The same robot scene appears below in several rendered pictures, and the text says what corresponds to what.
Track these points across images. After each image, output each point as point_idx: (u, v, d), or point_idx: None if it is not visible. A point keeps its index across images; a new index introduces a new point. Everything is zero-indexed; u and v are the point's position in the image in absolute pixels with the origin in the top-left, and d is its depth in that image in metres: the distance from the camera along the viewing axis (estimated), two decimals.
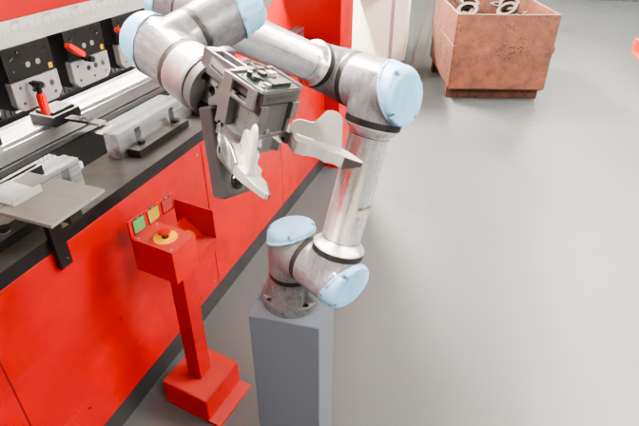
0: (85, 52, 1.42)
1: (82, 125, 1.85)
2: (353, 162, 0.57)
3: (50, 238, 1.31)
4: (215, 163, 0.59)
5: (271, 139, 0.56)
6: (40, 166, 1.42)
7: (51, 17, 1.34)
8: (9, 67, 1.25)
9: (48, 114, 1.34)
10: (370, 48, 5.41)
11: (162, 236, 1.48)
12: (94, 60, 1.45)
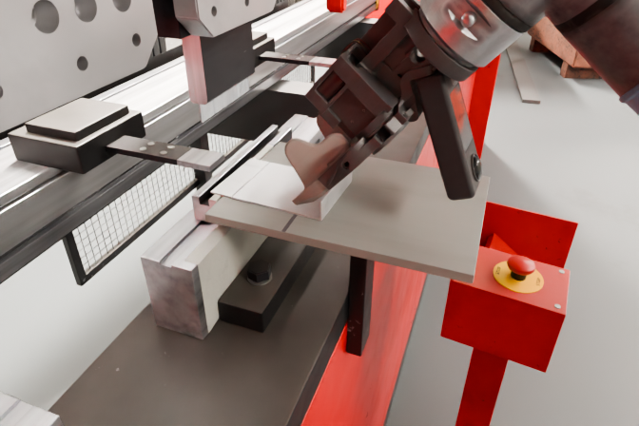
0: None
1: (262, 75, 1.10)
2: (300, 194, 0.50)
3: (362, 291, 0.56)
4: None
5: None
6: (290, 132, 0.67)
7: None
8: None
9: (342, 9, 0.59)
10: None
11: (515, 276, 0.73)
12: None
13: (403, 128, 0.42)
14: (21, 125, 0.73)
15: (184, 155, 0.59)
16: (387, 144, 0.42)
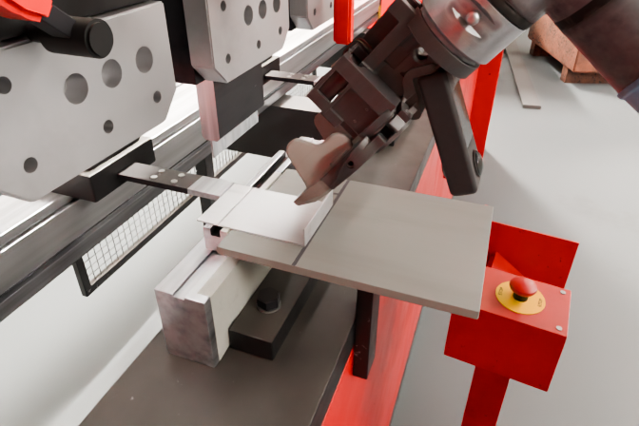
0: None
1: (267, 92, 1.12)
2: (302, 195, 0.50)
3: (369, 318, 0.58)
4: None
5: None
6: None
7: None
8: None
9: (349, 41, 0.60)
10: None
11: (517, 297, 0.75)
12: None
13: (406, 126, 0.42)
14: None
15: (195, 183, 0.61)
16: (391, 142, 0.43)
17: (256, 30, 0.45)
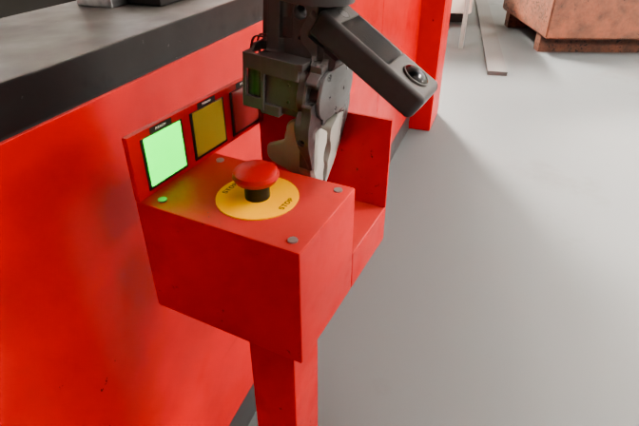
0: None
1: None
2: None
3: None
4: None
5: None
6: None
7: None
8: None
9: None
10: None
11: (246, 193, 0.42)
12: None
13: (325, 78, 0.42)
14: None
15: None
16: (319, 99, 0.43)
17: None
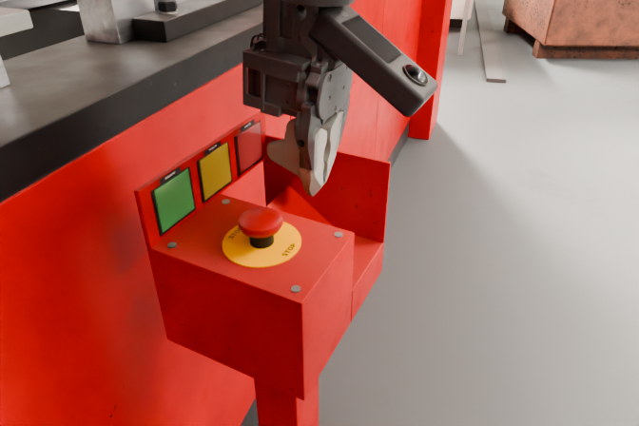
0: None
1: None
2: None
3: None
4: None
5: None
6: None
7: None
8: None
9: None
10: None
11: (251, 240, 0.44)
12: None
13: (325, 77, 0.42)
14: None
15: None
16: (319, 99, 0.43)
17: None
